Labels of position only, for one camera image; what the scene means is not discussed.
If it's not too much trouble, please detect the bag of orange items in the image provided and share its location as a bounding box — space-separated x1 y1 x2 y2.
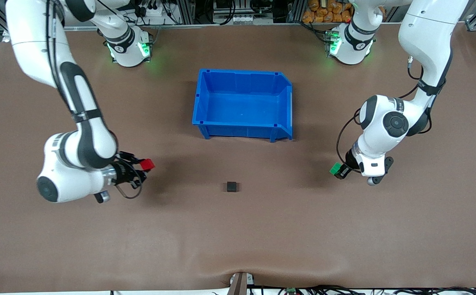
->
302 0 354 24

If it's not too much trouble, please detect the blue plastic storage bin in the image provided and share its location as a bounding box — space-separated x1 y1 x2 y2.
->
192 68 294 143

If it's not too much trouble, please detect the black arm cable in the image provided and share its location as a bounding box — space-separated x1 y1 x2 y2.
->
114 154 145 200
335 55 445 175

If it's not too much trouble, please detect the white power strip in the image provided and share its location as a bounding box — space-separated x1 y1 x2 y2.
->
136 3 165 18

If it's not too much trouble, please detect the metal table clamp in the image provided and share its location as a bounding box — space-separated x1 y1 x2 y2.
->
229 271 256 295

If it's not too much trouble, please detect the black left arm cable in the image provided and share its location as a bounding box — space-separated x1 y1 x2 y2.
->
335 55 445 175

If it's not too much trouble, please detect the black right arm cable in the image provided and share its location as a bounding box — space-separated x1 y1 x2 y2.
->
114 154 145 200

